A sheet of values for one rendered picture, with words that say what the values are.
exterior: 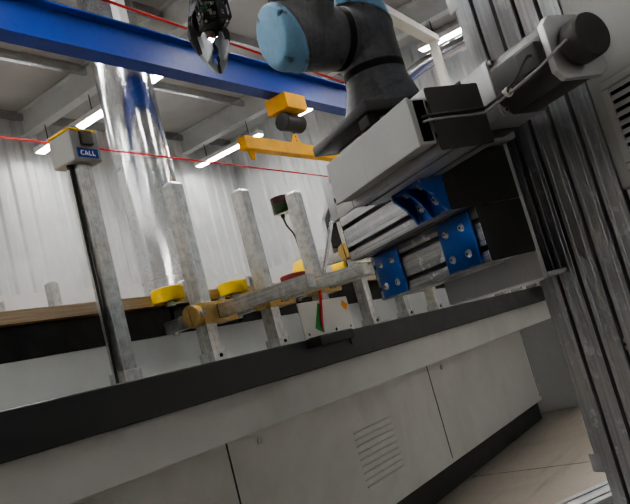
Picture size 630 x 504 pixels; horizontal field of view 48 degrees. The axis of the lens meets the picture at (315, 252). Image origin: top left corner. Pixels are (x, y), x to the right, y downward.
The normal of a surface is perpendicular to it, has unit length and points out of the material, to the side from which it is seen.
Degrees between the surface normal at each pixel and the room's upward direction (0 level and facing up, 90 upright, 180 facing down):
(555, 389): 90
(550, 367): 90
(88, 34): 90
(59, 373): 90
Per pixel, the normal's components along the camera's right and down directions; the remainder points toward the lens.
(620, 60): -0.89, 0.18
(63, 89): -0.57, 0.04
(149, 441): 0.80, -0.30
